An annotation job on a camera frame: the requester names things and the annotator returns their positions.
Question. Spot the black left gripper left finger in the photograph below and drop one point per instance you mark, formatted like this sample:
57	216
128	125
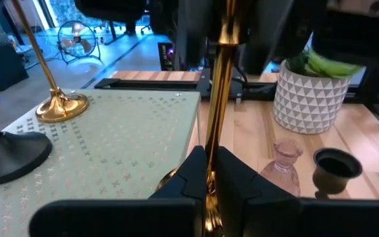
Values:
189	181

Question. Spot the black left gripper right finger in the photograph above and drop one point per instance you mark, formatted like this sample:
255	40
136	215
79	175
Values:
239	184

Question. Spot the pink ribbed glass candle holder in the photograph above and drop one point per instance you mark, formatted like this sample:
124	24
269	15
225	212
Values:
281	177

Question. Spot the black metal candlestick holder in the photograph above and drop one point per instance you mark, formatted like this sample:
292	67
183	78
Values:
12	158
334	179

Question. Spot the gold metal candlestick holder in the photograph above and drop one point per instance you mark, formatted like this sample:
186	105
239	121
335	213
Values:
220	82
59	107

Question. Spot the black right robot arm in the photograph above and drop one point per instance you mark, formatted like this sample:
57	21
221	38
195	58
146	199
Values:
275	33

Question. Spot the green artificial plant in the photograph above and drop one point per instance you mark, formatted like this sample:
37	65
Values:
327	67

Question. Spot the white triangle-patterned plant pot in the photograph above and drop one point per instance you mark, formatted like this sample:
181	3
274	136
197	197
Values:
308	105

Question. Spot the green perforated metal shelf riser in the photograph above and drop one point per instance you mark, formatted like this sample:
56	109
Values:
110	131

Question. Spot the computer tower with purple light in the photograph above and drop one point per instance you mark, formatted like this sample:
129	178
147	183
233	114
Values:
166	59

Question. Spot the round floor fan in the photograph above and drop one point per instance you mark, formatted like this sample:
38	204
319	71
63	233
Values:
77	41

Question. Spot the black box with blue lights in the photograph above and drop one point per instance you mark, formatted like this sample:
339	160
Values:
5	69

